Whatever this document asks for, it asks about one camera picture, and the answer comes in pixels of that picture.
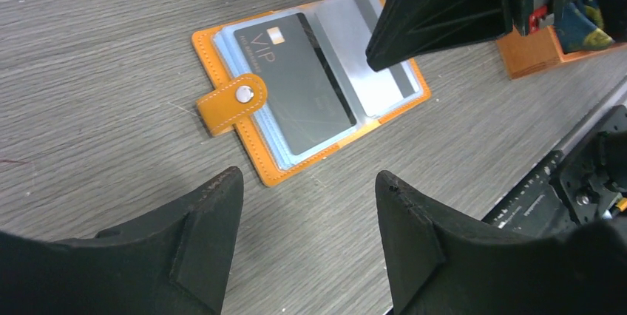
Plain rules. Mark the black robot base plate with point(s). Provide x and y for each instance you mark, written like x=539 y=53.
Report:
x=572 y=186

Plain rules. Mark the silver magnetic stripe card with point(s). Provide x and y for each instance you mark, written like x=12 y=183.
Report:
x=348 y=26

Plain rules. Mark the dark rolled tie front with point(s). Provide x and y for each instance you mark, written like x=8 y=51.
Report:
x=582 y=28

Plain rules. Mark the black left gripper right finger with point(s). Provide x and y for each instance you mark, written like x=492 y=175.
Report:
x=441 y=261

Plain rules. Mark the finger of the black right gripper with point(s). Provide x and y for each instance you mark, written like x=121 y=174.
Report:
x=408 y=28

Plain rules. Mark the black VIP credit card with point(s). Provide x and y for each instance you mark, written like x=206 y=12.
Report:
x=306 y=102

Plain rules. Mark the wooden compartment organizer box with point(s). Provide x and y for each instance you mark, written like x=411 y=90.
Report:
x=538 y=52

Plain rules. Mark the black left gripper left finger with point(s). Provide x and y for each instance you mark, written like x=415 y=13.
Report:
x=175 y=259

